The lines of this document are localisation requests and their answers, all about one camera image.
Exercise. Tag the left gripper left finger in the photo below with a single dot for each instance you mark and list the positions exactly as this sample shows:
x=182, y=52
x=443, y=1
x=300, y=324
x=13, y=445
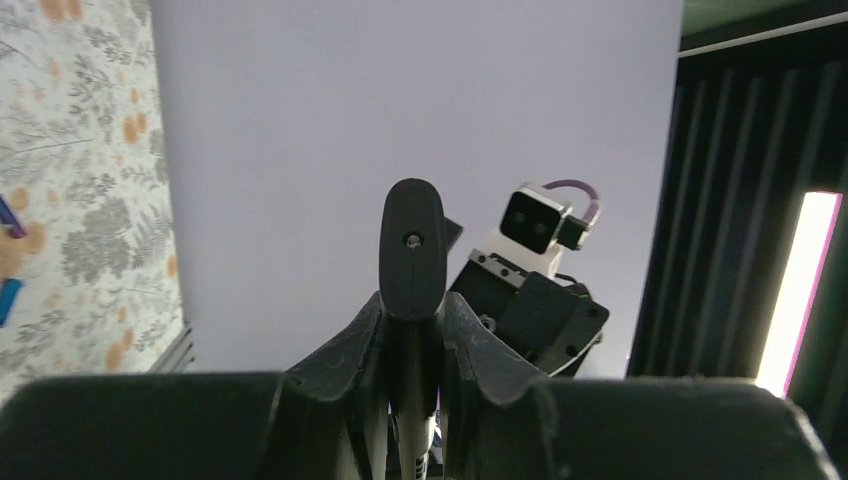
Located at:
x=324, y=418

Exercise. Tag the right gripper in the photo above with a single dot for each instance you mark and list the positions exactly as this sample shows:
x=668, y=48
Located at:
x=548, y=318

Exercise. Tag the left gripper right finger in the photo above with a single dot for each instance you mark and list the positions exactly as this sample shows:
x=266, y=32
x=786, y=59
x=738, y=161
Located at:
x=505, y=419

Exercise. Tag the black remote control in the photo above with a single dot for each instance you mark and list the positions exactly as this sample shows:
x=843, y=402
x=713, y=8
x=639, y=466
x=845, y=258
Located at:
x=412, y=283

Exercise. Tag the floral table mat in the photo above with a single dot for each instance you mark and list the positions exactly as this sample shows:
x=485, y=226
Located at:
x=84, y=170

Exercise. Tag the blue battery upper right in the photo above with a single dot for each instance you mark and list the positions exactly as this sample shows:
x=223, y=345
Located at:
x=10, y=221

